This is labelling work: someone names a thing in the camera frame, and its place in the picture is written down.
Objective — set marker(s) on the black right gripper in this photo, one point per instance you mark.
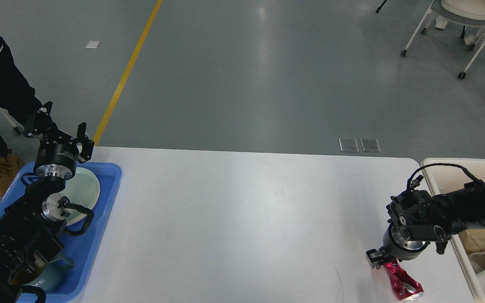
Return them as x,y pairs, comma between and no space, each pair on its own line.
395,248

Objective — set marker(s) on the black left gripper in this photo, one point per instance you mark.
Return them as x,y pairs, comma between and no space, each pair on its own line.
55,157

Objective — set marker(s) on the red soda can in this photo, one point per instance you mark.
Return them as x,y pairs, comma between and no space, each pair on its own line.
403,285

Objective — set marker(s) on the green plate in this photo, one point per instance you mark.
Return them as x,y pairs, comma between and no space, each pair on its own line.
83,189

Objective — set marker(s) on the brown paper bag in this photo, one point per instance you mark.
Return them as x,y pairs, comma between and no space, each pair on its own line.
473,240

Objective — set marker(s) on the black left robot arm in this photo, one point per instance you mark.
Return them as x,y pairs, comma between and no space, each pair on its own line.
32,225

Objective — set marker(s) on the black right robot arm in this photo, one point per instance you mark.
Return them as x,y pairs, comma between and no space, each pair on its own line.
417,219

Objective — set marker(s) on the yellow plate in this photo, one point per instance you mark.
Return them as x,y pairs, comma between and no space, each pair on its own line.
75,216

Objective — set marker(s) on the white plastic bin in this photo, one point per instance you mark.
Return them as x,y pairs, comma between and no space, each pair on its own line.
445,179

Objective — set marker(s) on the floor outlet plate right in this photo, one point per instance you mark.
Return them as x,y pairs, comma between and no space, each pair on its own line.
370,145

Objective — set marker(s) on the floor outlet plate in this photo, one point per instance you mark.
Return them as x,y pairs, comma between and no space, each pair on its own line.
370,145
348,145

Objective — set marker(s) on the blue plastic tray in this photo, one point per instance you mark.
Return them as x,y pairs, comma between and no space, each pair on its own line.
82,249

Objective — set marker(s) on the floor outlet plate left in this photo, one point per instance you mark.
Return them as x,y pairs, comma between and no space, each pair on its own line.
348,145

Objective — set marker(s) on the teal mug yellow inside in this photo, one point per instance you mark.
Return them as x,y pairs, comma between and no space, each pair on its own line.
49,277

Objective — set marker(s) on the seated person white shoes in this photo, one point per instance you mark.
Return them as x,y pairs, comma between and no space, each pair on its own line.
471,39

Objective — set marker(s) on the white rolling chair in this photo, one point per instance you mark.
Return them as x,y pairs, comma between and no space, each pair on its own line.
469,13

